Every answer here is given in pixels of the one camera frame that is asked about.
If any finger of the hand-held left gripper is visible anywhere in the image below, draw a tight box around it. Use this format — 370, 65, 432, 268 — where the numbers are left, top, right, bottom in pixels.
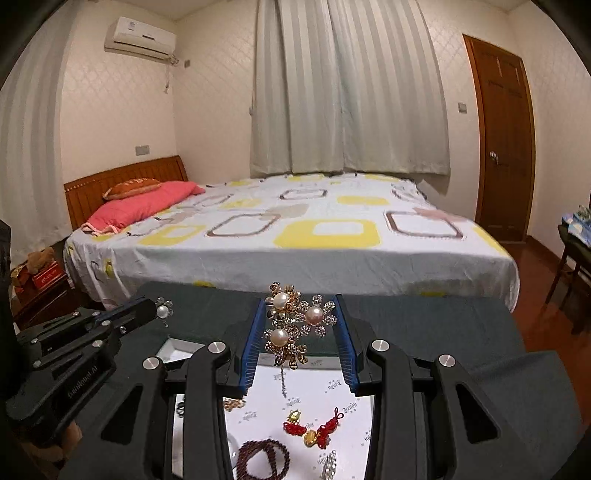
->
17, 296, 156, 350
6, 302, 158, 417

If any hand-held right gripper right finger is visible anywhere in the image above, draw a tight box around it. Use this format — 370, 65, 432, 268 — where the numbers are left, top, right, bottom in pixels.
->
333, 294, 573, 480

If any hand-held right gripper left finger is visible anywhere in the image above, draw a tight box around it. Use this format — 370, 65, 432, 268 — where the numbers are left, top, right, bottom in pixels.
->
58, 299, 271, 480

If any pearl flower earring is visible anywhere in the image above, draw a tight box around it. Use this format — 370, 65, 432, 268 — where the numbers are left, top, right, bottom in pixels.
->
154, 298, 174, 328

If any pearl rhinestone brooch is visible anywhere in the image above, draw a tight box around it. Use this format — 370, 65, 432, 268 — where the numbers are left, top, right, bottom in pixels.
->
262, 281, 336, 400

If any white printed box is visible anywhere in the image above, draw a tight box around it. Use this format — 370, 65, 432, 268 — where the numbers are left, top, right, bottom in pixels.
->
154, 337, 377, 480

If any red cord gold charm bracelet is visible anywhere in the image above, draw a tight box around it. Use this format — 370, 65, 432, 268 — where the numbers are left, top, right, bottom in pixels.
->
283, 408, 346, 449

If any dark red bead bracelet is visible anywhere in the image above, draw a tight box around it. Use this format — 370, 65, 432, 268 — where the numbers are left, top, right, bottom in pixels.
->
233, 438, 293, 480

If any person's left hand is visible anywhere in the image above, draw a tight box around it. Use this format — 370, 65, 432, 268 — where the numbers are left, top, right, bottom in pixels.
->
21, 422, 81, 472

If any dark wooden nightstand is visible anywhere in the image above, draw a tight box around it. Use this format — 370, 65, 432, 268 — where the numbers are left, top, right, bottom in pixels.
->
11, 272, 75, 330

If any red gift box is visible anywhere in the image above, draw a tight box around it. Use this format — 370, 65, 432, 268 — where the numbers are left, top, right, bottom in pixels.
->
31, 261, 68, 289

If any brown teddy bear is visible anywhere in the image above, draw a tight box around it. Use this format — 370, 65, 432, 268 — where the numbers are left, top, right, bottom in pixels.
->
27, 248, 56, 273

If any dark green table cloth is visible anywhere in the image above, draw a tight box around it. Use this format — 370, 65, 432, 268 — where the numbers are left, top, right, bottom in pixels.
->
60, 281, 589, 480

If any bed with patterned sheet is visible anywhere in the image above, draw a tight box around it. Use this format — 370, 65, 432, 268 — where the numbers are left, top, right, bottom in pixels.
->
62, 173, 520, 310

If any pink pillow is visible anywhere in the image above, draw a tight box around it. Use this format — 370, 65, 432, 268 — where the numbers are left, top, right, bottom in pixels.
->
82, 181, 206, 236

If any orange patterned pillow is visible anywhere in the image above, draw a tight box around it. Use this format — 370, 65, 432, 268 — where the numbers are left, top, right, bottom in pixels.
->
102, 179, 162, 201

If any wooden headboard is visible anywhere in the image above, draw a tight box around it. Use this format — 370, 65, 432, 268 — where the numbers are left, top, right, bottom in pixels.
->
64, 156, 189, 230

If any white sheer curtain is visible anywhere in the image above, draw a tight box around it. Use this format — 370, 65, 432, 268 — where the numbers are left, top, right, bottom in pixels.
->
0, 46, 70, 268

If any side table with items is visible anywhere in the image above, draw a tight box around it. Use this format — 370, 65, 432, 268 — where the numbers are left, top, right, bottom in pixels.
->
545, 224, 591, 335

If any pale grey window curtain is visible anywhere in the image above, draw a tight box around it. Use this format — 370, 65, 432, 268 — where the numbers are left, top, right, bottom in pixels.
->
249, 0, 451, 178

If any brown wooden door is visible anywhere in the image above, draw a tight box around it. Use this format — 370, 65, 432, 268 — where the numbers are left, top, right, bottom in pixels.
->
462, 33, 536, 243

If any blue white bundle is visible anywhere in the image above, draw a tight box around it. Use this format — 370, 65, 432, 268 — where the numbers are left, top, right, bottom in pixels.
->
561, 205, 591, 245

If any white air conditioner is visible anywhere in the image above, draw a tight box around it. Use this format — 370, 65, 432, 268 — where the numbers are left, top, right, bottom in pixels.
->
104, 16, 178, 60

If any air conditioner cord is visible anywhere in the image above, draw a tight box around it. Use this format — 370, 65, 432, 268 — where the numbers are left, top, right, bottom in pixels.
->
164, 55, 181, 93

